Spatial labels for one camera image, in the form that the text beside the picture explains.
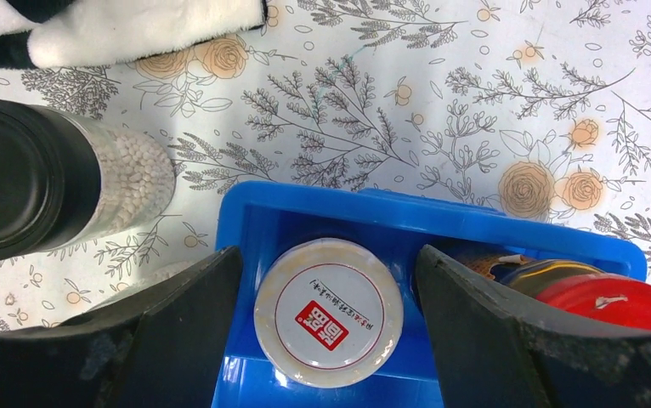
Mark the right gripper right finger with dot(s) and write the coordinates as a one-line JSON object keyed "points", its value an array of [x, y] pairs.
{"points": [[495, 347]]}

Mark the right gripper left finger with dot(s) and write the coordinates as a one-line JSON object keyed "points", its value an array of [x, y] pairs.
{"points": [[160, 347]]}

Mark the red lid chili sauce jar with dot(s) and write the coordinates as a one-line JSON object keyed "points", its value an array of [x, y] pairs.
{"points": [[575, 287]]}

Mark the blue plastic divided bin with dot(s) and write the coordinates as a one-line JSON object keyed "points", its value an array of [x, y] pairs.
{"points": [[265, 219]]}

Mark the white lid brown sauce jar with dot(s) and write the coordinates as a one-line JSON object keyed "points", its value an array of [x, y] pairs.
{"points": [[328, 313]]}

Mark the black lid shaker jar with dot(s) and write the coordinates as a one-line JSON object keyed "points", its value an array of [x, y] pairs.
{"points": [[65, 179]]}

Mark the floral tablecloth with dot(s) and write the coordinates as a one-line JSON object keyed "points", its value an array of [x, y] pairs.
{"points": [[541, 109]]}

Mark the black white checkered blanket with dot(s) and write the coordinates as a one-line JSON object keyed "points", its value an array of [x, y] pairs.
{"points": [[48, 34]]}

